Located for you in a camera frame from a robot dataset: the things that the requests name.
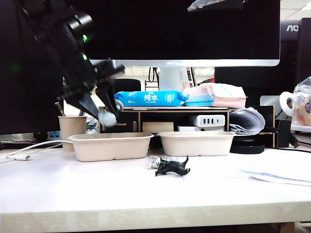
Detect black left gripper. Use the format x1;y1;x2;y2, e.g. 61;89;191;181
56;59;126;119

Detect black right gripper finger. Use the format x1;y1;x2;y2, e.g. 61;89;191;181
187;0;245;12

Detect light blue white doll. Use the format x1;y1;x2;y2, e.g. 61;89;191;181
97;101;123;127

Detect beige paper box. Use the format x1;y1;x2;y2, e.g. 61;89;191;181
157;132;236;157
67;132;155;163

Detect white grey striped tiger doll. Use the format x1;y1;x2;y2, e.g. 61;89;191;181
148;155;180;170

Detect black winged dragon doll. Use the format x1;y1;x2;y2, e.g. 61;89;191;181
154;155;190;177

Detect beige small box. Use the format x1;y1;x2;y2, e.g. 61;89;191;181
142;122;174;133

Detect white flat box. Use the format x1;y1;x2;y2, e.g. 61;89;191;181
176;125;201;133

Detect black small stand box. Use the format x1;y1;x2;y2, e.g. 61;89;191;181
274;119;300;149

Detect black office chair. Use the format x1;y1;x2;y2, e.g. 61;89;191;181
113;79;141;94

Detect black wooden desk organizer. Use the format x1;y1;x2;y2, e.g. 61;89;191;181
98;105;276;148

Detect silver pen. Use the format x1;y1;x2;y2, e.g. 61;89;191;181
55;102;66;117

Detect beige paper cup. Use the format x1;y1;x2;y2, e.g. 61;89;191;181
58;116;87;152

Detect blue wet wipes pack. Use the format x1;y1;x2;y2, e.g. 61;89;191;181
113;90;187;107

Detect silver bezel computer monitor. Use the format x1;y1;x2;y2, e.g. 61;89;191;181
61;0;280;68

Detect silver monitor stand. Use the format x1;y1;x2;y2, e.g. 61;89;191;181
159;67;181;92

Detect black dark monitor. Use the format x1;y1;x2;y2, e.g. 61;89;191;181
0;0;64;135

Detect black AOC monitor back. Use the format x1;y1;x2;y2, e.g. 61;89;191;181
214;18;311;107

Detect pink tissue pack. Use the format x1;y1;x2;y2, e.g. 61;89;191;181
182;83;247;109

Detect grey metal plate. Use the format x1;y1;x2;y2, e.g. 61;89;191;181
259;96;280;107

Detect white power strip charger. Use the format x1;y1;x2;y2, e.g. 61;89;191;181
196;115;225;127

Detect white paper roll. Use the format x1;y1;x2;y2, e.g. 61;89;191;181
278;92;297;117

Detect rolled grey papers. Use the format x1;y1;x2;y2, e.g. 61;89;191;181
228;108;265;136

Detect clear plastic bag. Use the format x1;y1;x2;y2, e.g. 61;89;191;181
291;77;311;127

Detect black round base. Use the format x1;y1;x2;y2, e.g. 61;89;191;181
229;143;265;155

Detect white paper sheets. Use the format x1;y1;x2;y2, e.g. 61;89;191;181
237;167;311;187

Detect white cable with connector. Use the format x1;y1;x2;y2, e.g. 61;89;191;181
6;140;73;161

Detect black cable with plug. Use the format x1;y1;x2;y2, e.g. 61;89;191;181
264;133;311;154

